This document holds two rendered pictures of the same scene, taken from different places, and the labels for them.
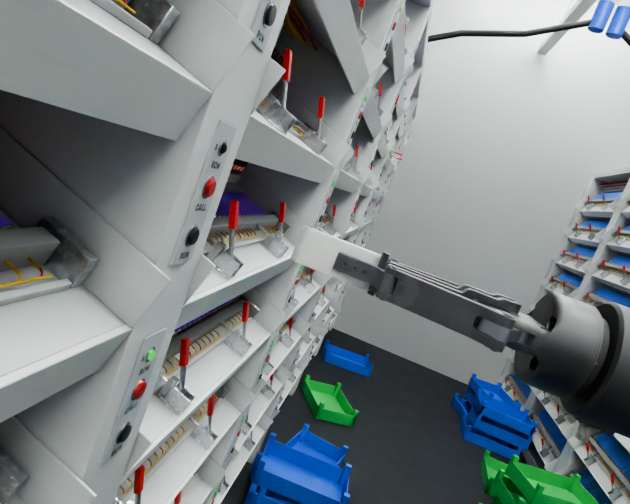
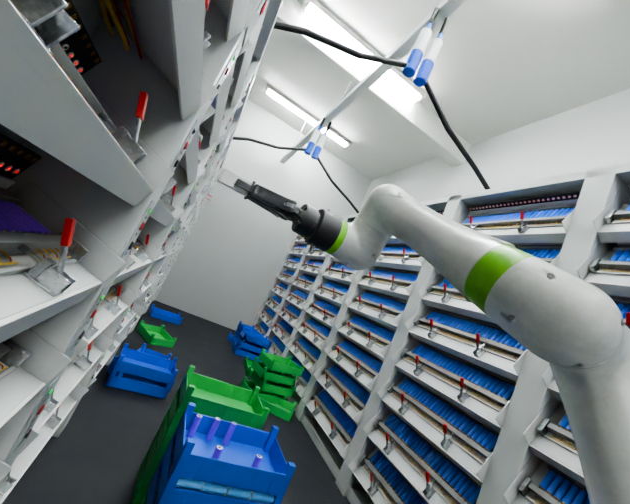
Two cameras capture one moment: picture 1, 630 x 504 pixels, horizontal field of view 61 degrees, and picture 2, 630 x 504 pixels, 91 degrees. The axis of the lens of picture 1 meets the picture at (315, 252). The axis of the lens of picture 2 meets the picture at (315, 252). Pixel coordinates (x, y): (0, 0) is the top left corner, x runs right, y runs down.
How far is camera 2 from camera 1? 0.35 m
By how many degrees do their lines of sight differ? 31
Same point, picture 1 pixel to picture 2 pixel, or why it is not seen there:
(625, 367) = (324, 222)
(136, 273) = (159, 168)
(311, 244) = (226, 175)
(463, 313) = (281, 200)
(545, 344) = (303, 214)
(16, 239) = not seen: hidden behind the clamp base
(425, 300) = (269, 195)
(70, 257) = not seen: hidden behind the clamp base
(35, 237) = not seen: hidden behind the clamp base
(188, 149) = (187, 125)
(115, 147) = (154, 116)
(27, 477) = (90, 251)
